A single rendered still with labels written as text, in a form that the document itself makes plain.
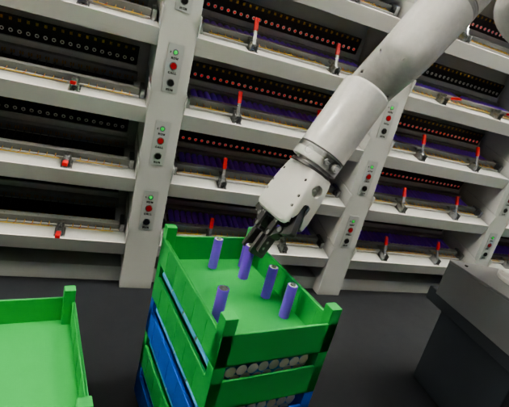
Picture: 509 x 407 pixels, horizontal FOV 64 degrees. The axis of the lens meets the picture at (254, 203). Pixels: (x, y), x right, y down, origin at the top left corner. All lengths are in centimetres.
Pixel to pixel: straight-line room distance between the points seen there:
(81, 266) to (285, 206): 82
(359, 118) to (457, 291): 60
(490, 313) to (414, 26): 65
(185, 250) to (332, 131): 37
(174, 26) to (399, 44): 61
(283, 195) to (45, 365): 49
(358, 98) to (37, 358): 69
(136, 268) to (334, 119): 83
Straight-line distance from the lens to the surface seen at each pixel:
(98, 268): 133
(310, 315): 71
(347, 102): 67
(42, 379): 79
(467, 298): 112
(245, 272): 70
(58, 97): 114
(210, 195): 123
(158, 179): 118
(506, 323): 105
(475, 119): 166
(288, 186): 66
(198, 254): 83
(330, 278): 154
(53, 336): 87
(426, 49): 72
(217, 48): 115
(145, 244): 125
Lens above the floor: 70
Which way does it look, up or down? 17 degrees down
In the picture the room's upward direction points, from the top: 14 degrees clockwise
